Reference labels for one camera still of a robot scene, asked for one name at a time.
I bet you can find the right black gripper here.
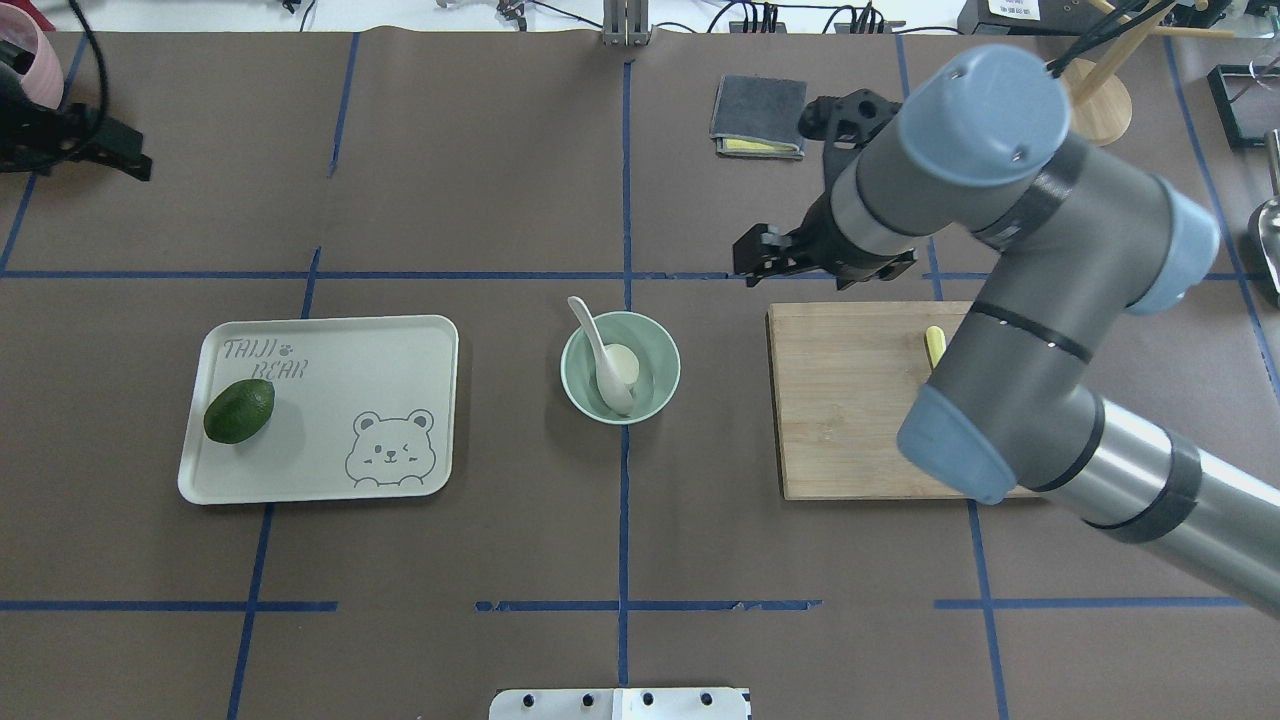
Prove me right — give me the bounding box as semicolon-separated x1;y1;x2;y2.
732;88;916;290

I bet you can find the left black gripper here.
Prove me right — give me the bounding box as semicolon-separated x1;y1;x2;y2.
1;60;154;182

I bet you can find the white plastic spoon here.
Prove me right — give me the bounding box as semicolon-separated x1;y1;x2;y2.
567;296;635;416

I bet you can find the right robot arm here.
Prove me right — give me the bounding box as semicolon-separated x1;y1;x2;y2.
732;44;1279;616

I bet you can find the light green bowl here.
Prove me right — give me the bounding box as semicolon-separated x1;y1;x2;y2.
559;311;682;425

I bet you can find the pink cup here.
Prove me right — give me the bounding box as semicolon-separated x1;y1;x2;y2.
1;3;64;109

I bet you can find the yellow sponge cloth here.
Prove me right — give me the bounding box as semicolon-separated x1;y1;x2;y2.
716;138;805;160

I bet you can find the grey cleaning cloth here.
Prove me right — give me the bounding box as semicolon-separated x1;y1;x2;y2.
709;76;806;149

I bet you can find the bamboo cutting board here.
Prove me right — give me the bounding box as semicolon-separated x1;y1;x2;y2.
765;301;1041;501

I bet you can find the yellow plastic knife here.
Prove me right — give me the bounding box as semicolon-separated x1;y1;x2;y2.
924;325;947;370

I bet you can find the white bear tray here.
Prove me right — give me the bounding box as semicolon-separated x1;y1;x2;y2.
177;315;460;505

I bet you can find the wooden stand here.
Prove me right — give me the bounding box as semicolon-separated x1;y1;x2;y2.
1047;1;1236;146

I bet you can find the metal scoop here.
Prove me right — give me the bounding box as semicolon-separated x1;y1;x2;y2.
1249;129;1279;307

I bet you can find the dark tray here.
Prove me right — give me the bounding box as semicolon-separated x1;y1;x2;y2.
1207;61;1279;149

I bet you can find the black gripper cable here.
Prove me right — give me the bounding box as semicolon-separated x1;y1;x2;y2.
60;0;109;161

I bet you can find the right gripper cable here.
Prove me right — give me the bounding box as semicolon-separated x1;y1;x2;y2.
1044;0;1181;76

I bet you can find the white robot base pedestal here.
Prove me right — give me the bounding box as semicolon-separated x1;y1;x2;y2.
488;685;753;719

